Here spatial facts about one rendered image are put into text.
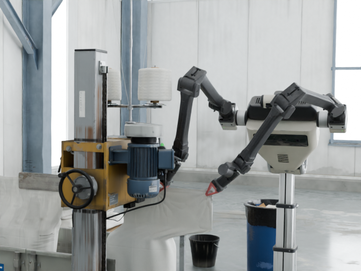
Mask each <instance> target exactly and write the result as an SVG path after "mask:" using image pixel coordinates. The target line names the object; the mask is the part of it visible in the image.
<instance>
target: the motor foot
mask: <svg viewBox="0 0 361 271"><path fill-rule="evenodd" d="M109 162H110V163H109V165H110V166H111V165H116V164H120V163H128V150H127V149H122V146H121V145H118V146H110V147H109ZM129 163H130V151H129Z"/></svg>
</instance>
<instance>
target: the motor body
mask: <svg viewBox="0 0 361 271"><path fill-rule="evenodd" d="M127 146H128V147H127V150H128V164H127V175H128V176H129V178H128V179H127V182H126V183H127V193H128V194H129V196H130V197H134V198H153V197H156V196H157V195H158V193H159V191H160V179H159V178H157V147H159V146H160V144H159V143H146V144H142V143H135V142H130V143H128V144H127ZM129 151H130V163H129Z"/></svg>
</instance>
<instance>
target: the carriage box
mask: <svg viewBox="0 0 361 271"><path fill-rule="evenodd" d="M130 142H131V139H128V138H107V142H104V143H94V142H74V140H63V141H61V172H62V173H63V172H67V171H68V170H71V169H81V170H83V171H85V172H86V173H87V174H88V175H90V176H93V177H94V178H95V180H96V181H97V184H98V189H97V192H96V195H94V197H93V200H92V201H91V203H90V204H89V205H88V206H87V207H86V208H84V209H95V210H104V211H107V210H109V209H113V208H116V207H118V206H121V205H124V204H127V203H130V202H132V201H136V198H134V197H130V196H129V194H128V193H127V183H126V182H127V179H128V178H129V176H128V175H127V163H120V164H116V165H111V166H110V165H109V163H110V162H109V147H110V146H118V145H121V146H122V149H127V147H128V146H127V144H128V143H130ZM74 151H80V152H104V168H100V169H87V168H74ZM69 176H70V178H71V179H72V181H74V179H76V178H77V177H79V176H83V175H82V174H80V173H71V174H69ZM72 187H73V185H72V184H71V182H70V181H69V179H68V178H67V177H66V178H65V179H64V181H63V185H62V191H63V195H64V197H65V199H66V200H67V201H68V202H69V203H71V200H72V198H73V195H74V193H73V192H72ZM117 193H118V203H116V204H113V205H110V196H111V195H114V194H117ZM88 199H89V198H87V199H80V198H78V197H75V199H74V202H73V205H76V206H79V205H83V204H84V203H86V202H87V200H88Z"/></svg>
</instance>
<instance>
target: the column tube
mask: <svg viewBox="0 0 361 271"><path fill-rule="evenodd" d="M99 61H105V65H106V66H107V53H104V52H99V51H75V52H74V142H94V143H102V110H103V109H102V103H103V102H102V96H103V95H102V90H103V88H102V83H103V81H102V77H103V75H99ZM80 91H85V117H80ZM74 168H87V169H100V168H102V152H80V151H74ZM74 271H102V211H101V210H95V209H79V210H75V209H74Z"/></svg>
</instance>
